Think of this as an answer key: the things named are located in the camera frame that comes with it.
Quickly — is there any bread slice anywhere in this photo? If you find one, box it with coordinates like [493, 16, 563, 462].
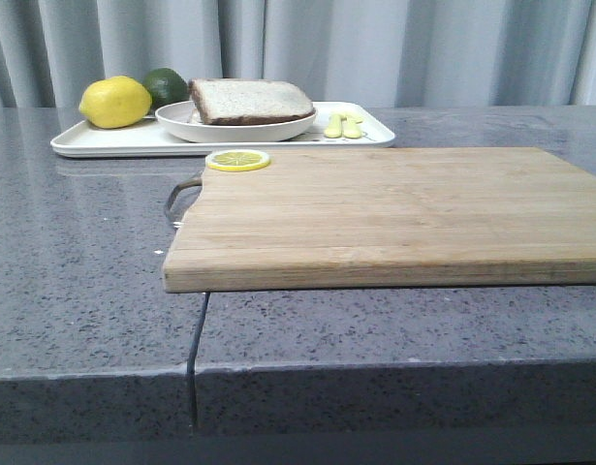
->
[189, 78, 315, 126]
[188, 108, 203, 124]

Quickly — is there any white round plate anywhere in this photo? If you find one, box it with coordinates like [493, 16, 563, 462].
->
[155, 101, 317, 143]

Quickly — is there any white rectangular tray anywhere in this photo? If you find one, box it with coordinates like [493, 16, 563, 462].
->
[50, 102, 395, 158]

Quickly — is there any wooden cutting board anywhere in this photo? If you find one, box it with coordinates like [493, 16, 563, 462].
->
[163, 147, 596, 293]

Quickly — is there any yellow lemon slice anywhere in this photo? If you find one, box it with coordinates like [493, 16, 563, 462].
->
[205, 149, 271, 172]

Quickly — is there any green lime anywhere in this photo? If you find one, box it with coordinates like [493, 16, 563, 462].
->
[142, 68, 190, 110]

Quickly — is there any front yellow lemon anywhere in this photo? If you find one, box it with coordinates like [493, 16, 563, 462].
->
[78, 76, 152, 129]

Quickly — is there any grey curtain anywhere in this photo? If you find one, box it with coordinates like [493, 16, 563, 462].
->
[0, 1, 596, 108]

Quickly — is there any metal cutting board handle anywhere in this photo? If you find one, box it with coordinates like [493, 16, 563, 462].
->
[163, 171, 203, 230]

